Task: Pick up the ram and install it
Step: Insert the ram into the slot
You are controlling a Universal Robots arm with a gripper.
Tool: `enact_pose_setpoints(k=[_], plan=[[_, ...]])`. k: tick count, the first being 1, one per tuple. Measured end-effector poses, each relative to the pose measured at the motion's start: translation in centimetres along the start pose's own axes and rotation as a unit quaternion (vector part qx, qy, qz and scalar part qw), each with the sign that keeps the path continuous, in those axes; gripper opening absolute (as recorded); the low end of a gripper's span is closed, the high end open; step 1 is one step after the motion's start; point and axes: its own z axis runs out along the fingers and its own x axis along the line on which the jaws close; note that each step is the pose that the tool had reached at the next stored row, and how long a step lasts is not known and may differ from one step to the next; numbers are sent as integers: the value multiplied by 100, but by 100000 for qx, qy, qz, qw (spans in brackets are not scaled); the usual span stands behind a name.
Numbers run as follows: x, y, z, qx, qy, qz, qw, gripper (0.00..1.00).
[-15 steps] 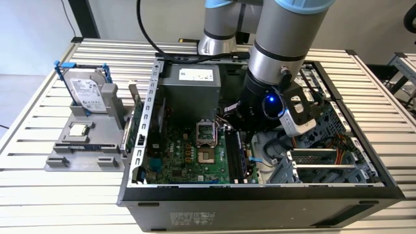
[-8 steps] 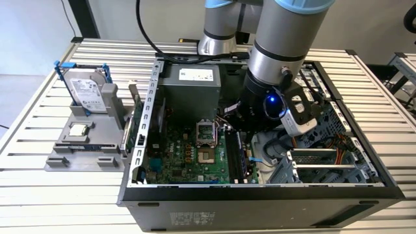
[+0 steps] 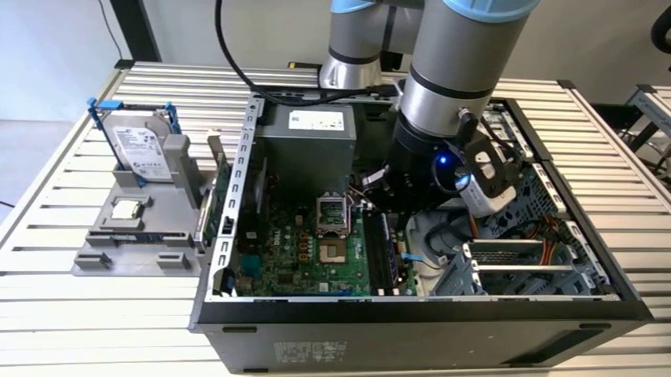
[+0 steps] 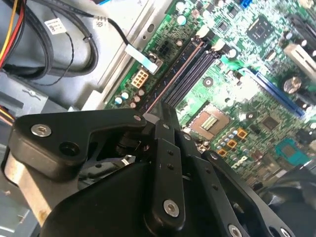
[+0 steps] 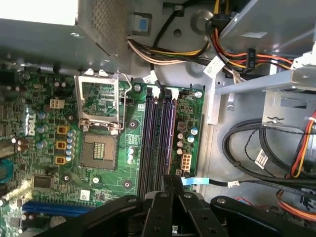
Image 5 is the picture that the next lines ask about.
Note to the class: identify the silver coin cell battery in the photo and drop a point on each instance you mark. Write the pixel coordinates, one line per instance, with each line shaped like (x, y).
(58, 221)

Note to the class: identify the metal socket cover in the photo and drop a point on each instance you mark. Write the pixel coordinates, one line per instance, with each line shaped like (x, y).
(79, 98)

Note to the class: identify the RAM slot with white clips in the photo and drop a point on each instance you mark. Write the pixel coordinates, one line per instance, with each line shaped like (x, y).
(175, 93)
(153, 135)

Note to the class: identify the grey metal drive cage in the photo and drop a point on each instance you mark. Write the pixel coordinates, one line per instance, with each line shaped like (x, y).
(266, 22)

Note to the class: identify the grey power supply unit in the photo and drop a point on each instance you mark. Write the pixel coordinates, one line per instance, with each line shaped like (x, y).
(108, 24)

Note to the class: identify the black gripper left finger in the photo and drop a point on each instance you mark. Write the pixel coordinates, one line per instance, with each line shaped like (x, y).
(158, 214)

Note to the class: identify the black and grey PC case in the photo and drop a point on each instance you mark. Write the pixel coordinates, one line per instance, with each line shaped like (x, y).
(49, 44)

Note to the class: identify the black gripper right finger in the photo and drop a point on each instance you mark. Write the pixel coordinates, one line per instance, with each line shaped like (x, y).
(197, 217)

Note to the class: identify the blue expansion slot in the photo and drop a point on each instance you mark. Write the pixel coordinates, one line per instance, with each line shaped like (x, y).
(56, 209)

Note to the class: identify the RAM slot with black clips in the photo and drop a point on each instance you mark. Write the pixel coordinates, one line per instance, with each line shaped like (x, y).
(145, 135)
(161, 135)

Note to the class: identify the CPU socket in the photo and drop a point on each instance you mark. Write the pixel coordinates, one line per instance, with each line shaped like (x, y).
(98, 151)

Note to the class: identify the green motherboard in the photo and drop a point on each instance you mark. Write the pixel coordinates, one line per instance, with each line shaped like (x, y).
(108, 180)

